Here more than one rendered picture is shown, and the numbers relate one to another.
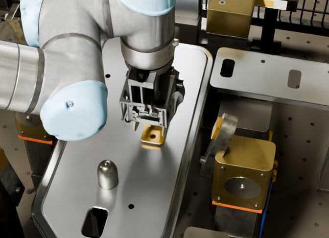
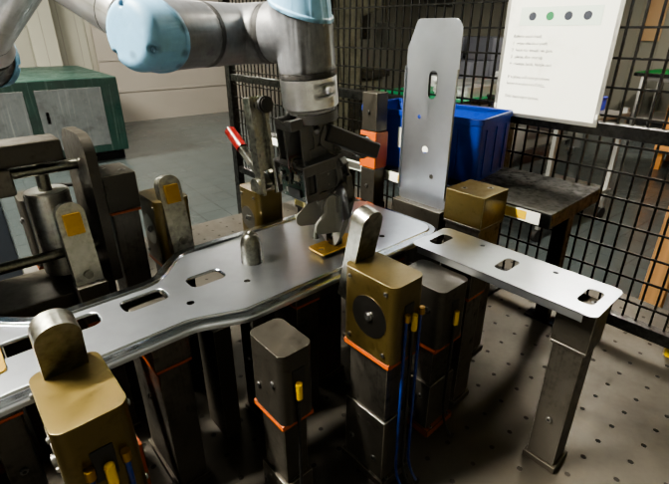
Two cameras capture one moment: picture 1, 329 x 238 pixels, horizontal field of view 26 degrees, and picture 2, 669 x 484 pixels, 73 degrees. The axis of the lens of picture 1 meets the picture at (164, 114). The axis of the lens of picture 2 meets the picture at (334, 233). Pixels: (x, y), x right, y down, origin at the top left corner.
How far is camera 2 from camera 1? 75 cm
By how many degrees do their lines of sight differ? 38
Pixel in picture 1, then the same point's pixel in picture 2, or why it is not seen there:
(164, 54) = (309, 93)
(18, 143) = not seen: hidden behind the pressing
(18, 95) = not seen: outside the picture
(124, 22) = (266, 25)
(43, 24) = not seen: hidden behind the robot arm
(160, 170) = (302, 270)
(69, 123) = (121, 30)
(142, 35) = (283, 51)
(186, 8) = (435, 195)
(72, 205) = (205, 262)
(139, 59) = (286, 94)
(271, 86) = (475, 261)
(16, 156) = not seen: hidden behind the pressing
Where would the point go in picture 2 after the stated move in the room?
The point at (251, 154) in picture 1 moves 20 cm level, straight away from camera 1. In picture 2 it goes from (387, 272) to (475, 228)
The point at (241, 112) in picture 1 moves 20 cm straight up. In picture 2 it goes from (429, 273) to (442, 144)
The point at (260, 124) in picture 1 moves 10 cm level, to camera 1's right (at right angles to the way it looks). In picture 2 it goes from (441, 287) to (511, 310)
